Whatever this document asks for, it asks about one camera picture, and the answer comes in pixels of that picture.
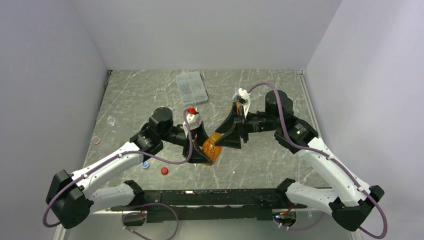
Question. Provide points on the clear bottle red label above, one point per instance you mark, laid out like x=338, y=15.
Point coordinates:
x=101, y=147

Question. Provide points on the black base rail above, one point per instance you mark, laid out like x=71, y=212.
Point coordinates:
x=260, y=204

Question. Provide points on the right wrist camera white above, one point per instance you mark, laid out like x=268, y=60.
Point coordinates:
x=242, y=99

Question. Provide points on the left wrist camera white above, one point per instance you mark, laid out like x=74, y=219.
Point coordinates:
x=191, y=120

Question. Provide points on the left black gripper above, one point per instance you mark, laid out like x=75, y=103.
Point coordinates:
x=198, y=156

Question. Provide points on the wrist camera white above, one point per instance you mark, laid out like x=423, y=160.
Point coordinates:
x=242, y=99
x=191, y=120

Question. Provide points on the orange bottle cap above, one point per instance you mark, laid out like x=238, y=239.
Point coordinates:
x=215, y=137

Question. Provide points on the red bottle cap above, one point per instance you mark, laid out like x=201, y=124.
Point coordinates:
x=164, y=170

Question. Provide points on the clear plastic screw box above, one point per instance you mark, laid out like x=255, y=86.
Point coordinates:
x=191, y=87

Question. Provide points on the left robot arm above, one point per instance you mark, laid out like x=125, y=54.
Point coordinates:
x=72, y=197

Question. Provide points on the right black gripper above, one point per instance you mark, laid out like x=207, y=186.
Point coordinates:
x=232, y=139

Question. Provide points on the blue white bottle cap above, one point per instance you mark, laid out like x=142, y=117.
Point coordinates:
x=145, y=165

